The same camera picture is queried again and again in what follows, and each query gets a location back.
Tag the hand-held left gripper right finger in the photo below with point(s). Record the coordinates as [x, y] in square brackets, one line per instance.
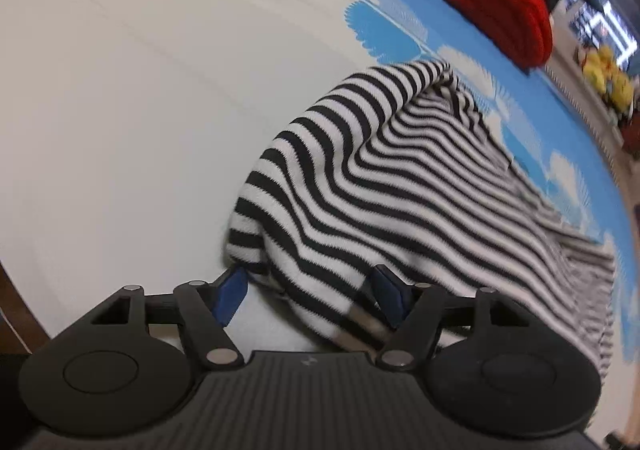
[392, 297]

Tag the black white striped hoodie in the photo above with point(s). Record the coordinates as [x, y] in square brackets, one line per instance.
[400, 190]

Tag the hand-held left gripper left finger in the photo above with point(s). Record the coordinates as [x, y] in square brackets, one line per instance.
[231, 297]

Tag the yellow plush toy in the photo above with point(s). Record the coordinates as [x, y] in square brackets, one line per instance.
[599, 64]
[620, 90]

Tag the blue white printed blanket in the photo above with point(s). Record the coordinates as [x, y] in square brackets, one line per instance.
[125, 105]

